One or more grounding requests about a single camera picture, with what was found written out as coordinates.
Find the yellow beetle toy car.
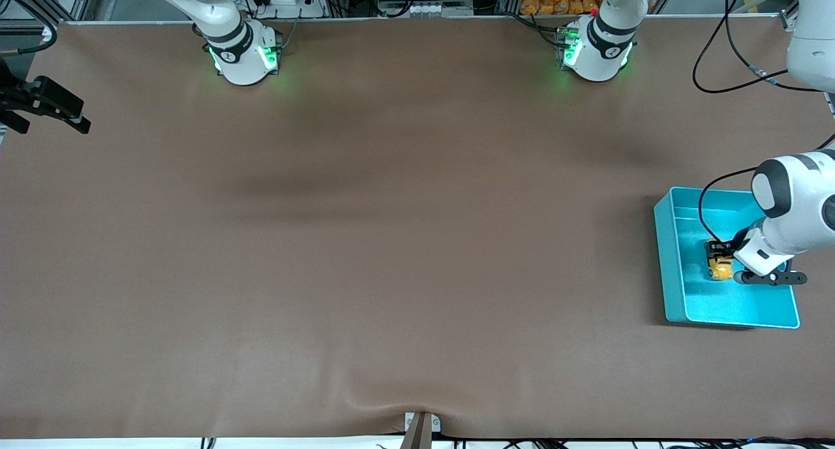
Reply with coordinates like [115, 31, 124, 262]
[704, 239, 735, 281]

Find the teal plastic storage bin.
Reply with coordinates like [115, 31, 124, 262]
[654, 186, 801, 330]

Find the brown table mat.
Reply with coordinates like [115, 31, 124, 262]
[0, 15, 835, 441]

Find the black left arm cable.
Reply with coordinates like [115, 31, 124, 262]
[693, 0, 835, 244]

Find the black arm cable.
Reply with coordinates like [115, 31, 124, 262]
[0, 20, 59, 58]
[693, 0, 835, 244]

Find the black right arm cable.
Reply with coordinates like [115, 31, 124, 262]
[0, 20, 59, 58]

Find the table edge clamp bracket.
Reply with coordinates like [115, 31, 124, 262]
[401, 411, 442, 449]

